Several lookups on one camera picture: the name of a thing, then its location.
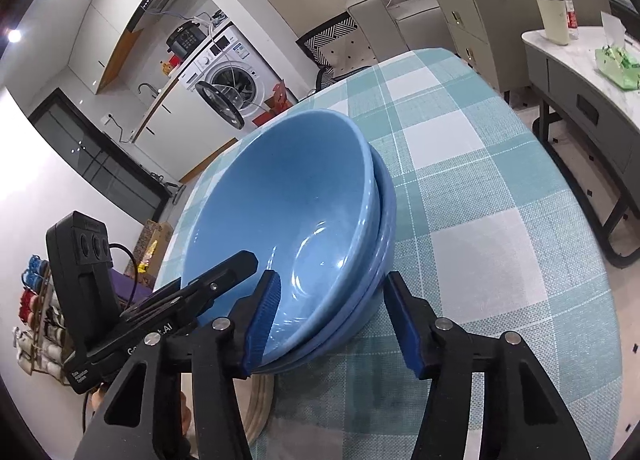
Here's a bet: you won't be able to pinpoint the grey bedside cabinet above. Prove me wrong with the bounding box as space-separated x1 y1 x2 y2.
431 0 613 93

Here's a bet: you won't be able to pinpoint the white wall cabinets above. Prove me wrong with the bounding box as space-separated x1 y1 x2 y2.
67 0 166 95

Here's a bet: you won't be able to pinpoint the large beige plate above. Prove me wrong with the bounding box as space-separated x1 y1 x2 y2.
245 371 277 445

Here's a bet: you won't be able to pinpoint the black pressure cooker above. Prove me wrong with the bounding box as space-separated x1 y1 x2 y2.
166 22 206 56

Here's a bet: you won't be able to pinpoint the cream tumbler cup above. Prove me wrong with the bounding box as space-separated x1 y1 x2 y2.
536 0 572 46

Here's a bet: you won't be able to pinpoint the person's left hand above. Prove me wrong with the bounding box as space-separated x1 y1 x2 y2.
177 392 195 441

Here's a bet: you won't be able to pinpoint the shoe rack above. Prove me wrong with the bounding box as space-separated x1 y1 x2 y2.
10 255 68 381

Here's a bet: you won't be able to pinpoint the white kitchen counter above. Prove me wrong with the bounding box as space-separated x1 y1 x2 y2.
97 74 241 175

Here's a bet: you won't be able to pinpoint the purple mat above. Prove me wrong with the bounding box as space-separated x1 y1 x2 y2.
112 272 153 311

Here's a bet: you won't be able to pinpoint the black cable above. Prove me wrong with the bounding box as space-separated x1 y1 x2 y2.
107 242 140 313

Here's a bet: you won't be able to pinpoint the green tissue box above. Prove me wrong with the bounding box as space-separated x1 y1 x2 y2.
594 44 640 91

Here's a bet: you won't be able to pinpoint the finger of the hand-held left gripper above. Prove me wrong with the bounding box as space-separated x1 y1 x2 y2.
150 250 259 328
117 277 183 323

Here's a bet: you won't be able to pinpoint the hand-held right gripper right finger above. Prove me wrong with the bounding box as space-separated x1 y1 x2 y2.
384 271 593 460

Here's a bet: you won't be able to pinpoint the brown cardboard box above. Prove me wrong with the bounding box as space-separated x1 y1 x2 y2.
124 220 175 285

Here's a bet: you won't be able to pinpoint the teal checked tablecloth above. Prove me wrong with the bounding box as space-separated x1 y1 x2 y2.
152 47 623 460

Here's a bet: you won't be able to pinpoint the white marble coffee table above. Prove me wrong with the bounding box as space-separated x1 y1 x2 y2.
521 22 640 268

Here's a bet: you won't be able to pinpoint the white washing machine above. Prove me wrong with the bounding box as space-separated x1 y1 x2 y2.
177 22 283 133

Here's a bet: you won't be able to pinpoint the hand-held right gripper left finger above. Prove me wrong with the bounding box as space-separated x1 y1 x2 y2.
74 269 282 460

